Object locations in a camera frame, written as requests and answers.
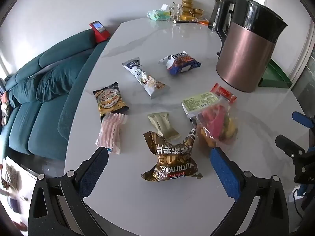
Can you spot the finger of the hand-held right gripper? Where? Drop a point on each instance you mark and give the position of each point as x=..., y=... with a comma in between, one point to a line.
x=302, y=120
x=289, y=146

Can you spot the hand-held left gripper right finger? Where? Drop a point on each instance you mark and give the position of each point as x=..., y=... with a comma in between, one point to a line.
x=225, y=174

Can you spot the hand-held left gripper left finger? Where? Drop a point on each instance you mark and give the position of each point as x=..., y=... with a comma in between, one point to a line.
x=93, y=169

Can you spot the pink striped snack packet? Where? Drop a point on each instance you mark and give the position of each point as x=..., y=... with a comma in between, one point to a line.
x=110, y=132

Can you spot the clear bag of dried fruit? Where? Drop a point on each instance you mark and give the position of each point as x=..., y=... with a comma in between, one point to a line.
x=216, y=125

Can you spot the green tray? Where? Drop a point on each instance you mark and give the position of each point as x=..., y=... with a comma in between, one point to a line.
x=275, y=75

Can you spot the brown snack bag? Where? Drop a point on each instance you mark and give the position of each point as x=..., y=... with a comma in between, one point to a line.
x=169, y=157

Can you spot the black gold cookie packet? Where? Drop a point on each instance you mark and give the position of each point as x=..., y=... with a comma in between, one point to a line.
x=110, y=100

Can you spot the pale green snack bar packet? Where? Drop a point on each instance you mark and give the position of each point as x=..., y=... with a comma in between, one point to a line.
x=163, y=124

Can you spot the red snack packet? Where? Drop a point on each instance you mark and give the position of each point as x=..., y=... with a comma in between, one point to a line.
x=224, y=92

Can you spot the long white snack packet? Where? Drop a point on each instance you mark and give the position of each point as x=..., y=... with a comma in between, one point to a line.
x=145, y=78

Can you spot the blue white snack packet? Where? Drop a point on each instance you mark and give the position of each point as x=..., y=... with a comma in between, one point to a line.
x=179, y=64

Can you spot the glass display cabinet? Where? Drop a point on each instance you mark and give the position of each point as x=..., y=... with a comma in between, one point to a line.
x=307, y=83

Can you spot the teal sofa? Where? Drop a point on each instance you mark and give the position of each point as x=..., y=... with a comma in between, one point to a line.
x=37, y=127

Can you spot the white printed panel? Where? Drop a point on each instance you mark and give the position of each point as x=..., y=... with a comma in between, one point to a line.
x=14, y=182

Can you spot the rose gold kettle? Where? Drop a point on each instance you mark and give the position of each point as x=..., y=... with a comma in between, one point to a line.
x=246, y=54

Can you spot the teal cushion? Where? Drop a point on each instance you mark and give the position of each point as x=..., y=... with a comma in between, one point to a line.
x=49, y=83

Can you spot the patterned cushion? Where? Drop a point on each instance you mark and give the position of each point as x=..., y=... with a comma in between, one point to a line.
x=4, y=108

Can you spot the red tablet device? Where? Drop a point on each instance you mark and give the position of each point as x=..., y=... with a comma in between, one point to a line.
x=99, y=35

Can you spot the orange lighter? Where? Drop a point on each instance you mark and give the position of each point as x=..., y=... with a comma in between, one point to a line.
x=203, y=23

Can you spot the glass pitcher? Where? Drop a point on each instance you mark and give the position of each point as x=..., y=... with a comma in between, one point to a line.
x=213, y=12

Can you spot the black pen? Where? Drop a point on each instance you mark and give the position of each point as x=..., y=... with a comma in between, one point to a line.
x=184, y=21

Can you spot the yellow box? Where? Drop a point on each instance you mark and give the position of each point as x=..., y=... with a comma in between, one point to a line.
x=187, y=17

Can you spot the gold bowl stack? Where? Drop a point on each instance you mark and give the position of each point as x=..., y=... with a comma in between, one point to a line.
x=188, y=5

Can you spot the green wipes pack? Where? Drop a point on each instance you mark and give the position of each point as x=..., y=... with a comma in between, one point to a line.
x=158, y=15

